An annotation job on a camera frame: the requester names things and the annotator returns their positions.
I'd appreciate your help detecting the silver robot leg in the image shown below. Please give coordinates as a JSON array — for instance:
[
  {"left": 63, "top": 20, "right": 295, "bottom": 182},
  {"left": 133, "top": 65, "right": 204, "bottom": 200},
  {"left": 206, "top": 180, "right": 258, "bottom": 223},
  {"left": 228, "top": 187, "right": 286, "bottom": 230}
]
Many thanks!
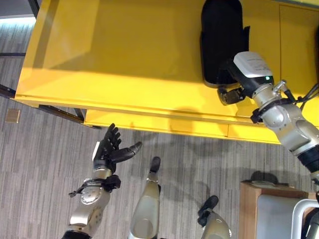
[
  {"left": 127, "top": 156, "right": 162, "bottom": 239},
  {"left": 197, "top": 195, "right": 232, "bottom": 239}
]

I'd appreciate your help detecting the black sole-shaped part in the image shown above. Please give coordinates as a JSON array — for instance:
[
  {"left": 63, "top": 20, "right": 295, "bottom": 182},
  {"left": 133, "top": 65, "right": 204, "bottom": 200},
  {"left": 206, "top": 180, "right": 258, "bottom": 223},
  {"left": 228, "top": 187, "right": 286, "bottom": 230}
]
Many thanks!
[{"left": 199, "top": 0, "right": 251, "bottom": 88}]

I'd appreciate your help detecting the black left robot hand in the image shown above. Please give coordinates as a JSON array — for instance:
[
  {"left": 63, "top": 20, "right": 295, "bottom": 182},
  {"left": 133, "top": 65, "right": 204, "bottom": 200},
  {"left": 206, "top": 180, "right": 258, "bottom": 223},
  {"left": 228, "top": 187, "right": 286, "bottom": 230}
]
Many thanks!
[{"left": 92, "top": 123, "right": 143, "bottom": 175}]

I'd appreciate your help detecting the silver left robot leg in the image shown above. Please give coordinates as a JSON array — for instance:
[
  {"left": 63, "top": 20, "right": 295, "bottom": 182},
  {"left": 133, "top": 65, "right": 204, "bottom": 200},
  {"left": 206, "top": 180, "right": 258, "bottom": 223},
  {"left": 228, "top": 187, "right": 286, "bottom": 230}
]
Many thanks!
[{"left": 127, "top": 156, "right": 162, "bottom": 239}]

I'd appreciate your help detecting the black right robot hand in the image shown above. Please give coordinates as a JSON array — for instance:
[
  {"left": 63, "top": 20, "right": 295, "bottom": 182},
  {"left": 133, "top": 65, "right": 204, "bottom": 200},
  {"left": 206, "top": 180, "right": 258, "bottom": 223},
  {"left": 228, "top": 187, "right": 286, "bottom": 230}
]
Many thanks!
[{"left": 216, "top": 51, "right": 275, "bottom": 106}]

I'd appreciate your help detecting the yellow metal shelf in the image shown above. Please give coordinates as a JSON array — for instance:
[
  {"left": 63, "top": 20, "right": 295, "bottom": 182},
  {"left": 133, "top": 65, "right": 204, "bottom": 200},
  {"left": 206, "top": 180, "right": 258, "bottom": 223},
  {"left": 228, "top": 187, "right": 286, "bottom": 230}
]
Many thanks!
[{"left": 13, "top": 0, "right": 319, "bottom": 145}]

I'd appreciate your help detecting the silver right robot leg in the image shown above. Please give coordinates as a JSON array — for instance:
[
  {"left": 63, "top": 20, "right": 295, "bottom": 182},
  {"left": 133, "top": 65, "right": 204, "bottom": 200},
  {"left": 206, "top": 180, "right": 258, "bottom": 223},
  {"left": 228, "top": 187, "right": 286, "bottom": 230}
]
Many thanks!
[{"left": 197, "top": 195, "right": 232, "bottom": 239}]

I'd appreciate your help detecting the wooden box stand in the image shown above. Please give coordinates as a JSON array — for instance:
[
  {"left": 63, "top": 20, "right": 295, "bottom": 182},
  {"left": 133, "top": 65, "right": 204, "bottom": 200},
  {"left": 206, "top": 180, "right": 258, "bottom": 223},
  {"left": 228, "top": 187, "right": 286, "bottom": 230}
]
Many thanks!
[{"left": 239, "top": 181, "right": 319, "bottom": 239}]

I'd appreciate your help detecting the brown floor outlet plate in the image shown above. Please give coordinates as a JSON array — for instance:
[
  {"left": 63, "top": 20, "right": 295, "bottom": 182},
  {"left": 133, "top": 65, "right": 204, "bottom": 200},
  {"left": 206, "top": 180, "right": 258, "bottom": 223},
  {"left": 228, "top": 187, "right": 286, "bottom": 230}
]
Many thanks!
[{"left": 5, "top": 109, "right": 21, "bottom": 124}]

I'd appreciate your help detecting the grey plastic box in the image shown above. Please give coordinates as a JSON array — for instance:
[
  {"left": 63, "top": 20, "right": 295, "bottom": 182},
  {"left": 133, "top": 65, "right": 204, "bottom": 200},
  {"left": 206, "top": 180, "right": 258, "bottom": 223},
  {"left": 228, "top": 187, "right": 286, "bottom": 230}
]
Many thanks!
[{"left": 256, "top": 193, "right": 319, "bottom": 239}]

